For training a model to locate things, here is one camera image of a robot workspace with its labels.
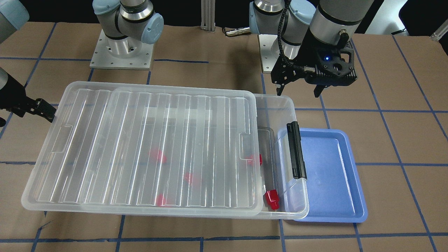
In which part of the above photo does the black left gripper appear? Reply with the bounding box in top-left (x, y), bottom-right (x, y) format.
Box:
top-left (272, 35), bottom-right (357, 98)

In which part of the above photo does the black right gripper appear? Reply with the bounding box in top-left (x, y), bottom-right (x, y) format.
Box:
top-left (0, 74), bottom-right (57, 123)

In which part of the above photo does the clear plastic box lid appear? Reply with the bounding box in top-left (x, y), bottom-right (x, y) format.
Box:
top-left (21, 81), bottom-right (264, 218)

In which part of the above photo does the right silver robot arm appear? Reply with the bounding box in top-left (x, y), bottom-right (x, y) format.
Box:
top-left (0, 0), bottom-right (164, 122)

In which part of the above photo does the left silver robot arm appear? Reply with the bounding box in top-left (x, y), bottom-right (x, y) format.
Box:
top-left (248, 0), bottom-right (373, 97)

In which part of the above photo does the clear plastic storage box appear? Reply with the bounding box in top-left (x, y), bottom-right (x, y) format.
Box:
top-left (224, 93), bottom-right (310, 220)

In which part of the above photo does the red block in box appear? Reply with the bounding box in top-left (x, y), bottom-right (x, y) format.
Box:
top-left (264, 189), bottom-right (280, 210)

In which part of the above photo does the blue plastic tray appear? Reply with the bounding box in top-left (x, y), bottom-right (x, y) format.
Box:
top-left (300, 128), bottom-right (368, 223)

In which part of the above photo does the red block under lid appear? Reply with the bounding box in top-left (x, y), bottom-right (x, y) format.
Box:
top-left (183, 172), bottom-right (201, 187)
top-left (148, 148), bottom-right (167, 164)
top-left (155, 194), bottom-right (171, 207)

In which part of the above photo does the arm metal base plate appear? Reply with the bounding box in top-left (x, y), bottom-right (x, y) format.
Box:
top-left (90, 30), bottom-right (154, 70)
top-left (258, 34), bottom-right (279, 74)

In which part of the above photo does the black box latch handle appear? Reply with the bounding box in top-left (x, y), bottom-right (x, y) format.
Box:
top-left (286, 121), bottom-right (307, 179)

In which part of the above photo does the aluminium frame post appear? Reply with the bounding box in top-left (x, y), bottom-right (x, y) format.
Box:
top-left (200, 0), bottom-right (216, 33)

